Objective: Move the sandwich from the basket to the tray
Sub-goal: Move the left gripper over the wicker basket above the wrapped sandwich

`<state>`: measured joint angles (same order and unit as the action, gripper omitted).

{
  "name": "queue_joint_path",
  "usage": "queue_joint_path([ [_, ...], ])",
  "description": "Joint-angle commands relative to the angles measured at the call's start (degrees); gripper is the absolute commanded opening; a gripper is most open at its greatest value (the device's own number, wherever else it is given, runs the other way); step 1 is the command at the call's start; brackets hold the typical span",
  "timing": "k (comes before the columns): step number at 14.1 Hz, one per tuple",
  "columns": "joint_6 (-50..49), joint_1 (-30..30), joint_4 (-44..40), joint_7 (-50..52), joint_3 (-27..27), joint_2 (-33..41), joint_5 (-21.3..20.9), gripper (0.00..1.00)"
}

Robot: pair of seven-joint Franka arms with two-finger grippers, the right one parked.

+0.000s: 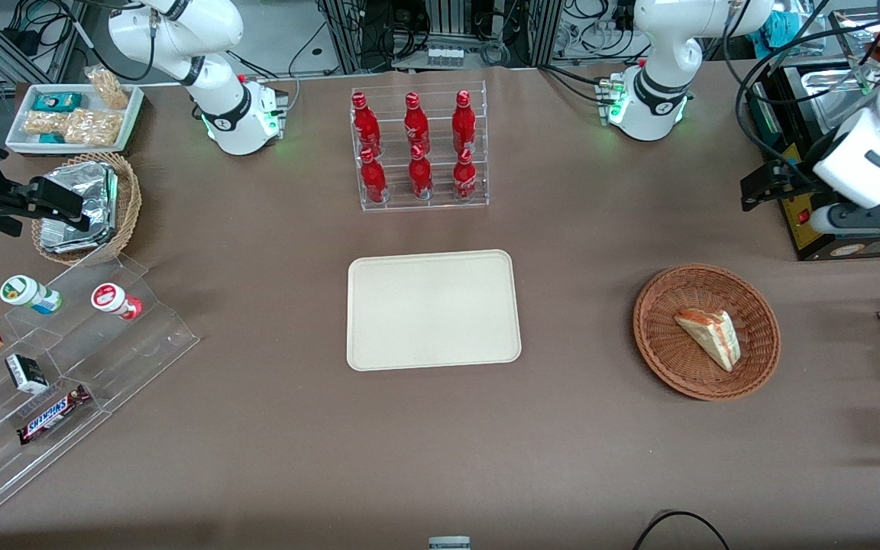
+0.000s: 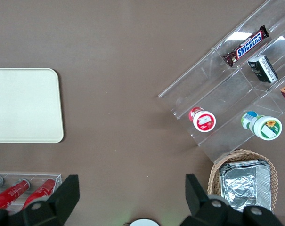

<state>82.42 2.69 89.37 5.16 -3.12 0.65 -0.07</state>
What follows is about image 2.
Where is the clear acrylic tiered display stand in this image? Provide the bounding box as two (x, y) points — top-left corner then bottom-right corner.
(158, 0), (285, 164)

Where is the cream rectangular serving tray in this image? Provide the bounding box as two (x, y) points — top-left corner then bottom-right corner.
(0, 68), (64, 144)

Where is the green white yogurt cup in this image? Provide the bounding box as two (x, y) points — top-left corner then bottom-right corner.
(241, 111), (283, 141)

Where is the red cola bottle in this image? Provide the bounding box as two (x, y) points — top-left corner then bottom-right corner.
(23, 178), (56, 209)
(0, 178), (31, 210)

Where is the clear acrylic bottle rack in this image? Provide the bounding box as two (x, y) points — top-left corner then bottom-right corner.
(0, 173), (62, 214)

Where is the aluminium foil food container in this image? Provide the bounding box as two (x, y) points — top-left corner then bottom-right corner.
(219, 159), (273, 212)

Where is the red strawberry yogurt cup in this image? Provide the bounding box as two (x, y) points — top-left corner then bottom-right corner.
(188, 107), (216, 133)

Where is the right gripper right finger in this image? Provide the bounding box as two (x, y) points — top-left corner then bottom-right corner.
(179, 173), (285, 226)

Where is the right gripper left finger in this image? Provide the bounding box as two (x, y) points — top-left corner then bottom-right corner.
(0, 174), (80, 226)

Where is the small black white box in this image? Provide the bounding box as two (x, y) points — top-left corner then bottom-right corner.
(247, 55), (278, 83)

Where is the Snickers chocolate bar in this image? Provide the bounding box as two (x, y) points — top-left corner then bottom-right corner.
(222, 25), (270, 68)

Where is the wicker basket holding foil containers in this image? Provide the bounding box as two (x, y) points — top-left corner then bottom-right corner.
(207, 149), (279, 214)

